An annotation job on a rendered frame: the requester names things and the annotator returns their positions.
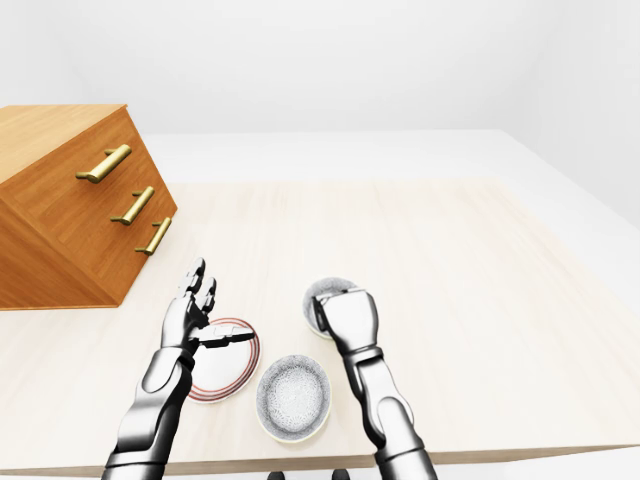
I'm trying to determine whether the silver and black left hand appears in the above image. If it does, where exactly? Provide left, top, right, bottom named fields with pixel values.
left=158, top=257, right=255, bottom=354

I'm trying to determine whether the silver and black right hand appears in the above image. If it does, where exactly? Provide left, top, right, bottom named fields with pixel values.
left=312, top=287, right=378, bottom=354

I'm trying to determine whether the patterned black and white bowl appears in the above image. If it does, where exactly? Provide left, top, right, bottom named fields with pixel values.
left=302, top=277, right=362, bottom=343
left=255, top=354, right=333, bottom=445

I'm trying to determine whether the white plate with red rings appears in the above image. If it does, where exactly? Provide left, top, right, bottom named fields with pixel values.
left=187, top=316, right=262, bottom=405

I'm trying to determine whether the small wooden drawer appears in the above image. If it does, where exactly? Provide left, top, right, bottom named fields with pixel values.
left=88, top=183, right=180, bottom=306

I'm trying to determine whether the medium wooden drawer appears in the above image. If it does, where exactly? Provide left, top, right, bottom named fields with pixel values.
left=46, top=150, right=167, bottom=279

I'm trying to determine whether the wooden cabinet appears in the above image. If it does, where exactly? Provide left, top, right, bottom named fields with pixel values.
left=0, top=103, right=180, bottom=312

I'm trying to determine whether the large wooden drawer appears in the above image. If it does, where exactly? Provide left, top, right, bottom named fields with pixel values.
left=0, top=105, right=149, bottom=243

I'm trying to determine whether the short brass handle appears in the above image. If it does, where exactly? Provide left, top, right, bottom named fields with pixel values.
left=134, top=216, right=173, bottom=256

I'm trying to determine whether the medium brass handle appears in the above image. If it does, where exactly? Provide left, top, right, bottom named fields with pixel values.
left=110, top=185, right=155, bottom=226

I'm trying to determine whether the long brass handle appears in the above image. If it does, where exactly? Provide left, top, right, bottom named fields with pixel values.
left=75, top=143, right=133, bottom=185

